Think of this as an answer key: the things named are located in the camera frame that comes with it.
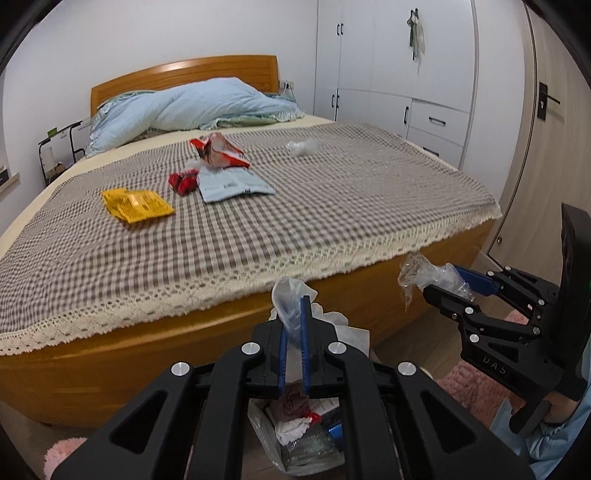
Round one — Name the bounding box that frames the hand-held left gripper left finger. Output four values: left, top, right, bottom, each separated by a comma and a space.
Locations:
50, 295, 291, 480

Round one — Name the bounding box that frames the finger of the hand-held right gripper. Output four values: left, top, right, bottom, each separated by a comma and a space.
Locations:
422, 284, 550, 344
445, 263, 561, 315

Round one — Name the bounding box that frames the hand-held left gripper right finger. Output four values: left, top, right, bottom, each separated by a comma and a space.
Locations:
299, 295, 536, 480

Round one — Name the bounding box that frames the clear crinkled plastic wrapper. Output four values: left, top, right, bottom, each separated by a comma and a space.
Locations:
398, 251, 476, 311

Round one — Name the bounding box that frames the mauve cloth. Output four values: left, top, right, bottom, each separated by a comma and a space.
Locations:
270, 383, 310, 418

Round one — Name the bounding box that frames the white milk carton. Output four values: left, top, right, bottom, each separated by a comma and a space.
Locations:
309, 397, 342, 416

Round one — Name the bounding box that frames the translucent plastic bag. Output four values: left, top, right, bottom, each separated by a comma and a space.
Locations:
270, 276, 371, 358

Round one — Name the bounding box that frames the leaf-print plastic trash bag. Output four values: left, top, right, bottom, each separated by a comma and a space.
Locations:
247, 397, 347, 477

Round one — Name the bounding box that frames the clear plastic clamshell container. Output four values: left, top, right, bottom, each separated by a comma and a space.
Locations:
279, 434, 345, 474

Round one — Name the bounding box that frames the light blue packet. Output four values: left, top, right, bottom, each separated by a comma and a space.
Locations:
198, 167, 276, 203

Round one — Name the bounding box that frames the red wrapper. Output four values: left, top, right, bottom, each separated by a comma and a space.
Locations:
168, 168, 200, 195

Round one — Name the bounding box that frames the yellow food packet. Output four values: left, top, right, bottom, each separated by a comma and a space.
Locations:
100, 188, 176, 225

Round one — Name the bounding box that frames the red and white snack bag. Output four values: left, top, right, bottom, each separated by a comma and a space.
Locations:
189, 132, 251, 169

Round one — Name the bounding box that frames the white and red slipper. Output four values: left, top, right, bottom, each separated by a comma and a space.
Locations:
420, 309, 529, 428

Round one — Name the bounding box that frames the light wood-grain door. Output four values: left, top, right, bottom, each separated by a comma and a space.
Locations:
478, 0, 591, 287

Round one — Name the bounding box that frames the grey checked lace-edged blanket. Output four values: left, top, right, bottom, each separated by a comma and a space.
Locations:
0, 122, 502, 356

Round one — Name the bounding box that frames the pale green ruffled pillow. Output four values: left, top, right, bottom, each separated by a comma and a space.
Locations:
198, 92, 306, 131

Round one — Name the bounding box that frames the pink chenille rug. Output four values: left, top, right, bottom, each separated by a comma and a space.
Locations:
44, 438, 88, 480

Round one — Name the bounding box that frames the hanging pale cloth bundle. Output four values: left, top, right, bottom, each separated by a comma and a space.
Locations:
406, 8, 426, 61

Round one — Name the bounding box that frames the white wardrobe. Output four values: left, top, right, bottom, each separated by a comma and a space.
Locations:
314, 0, 478, 169

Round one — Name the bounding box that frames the light blue ruffled pillow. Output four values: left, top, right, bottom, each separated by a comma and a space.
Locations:
85, 90, 171, 155

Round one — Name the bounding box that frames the wooden headboard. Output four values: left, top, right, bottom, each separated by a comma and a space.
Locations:
90, 55, 281, 116

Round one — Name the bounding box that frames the white window sill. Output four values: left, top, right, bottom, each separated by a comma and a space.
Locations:
0, 171, 21, 199

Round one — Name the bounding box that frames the black door handle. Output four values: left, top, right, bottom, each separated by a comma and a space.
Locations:
538, 82, 561, 121

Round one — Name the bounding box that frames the black frame side table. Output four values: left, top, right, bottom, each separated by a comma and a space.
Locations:
38, 121, 95, 186

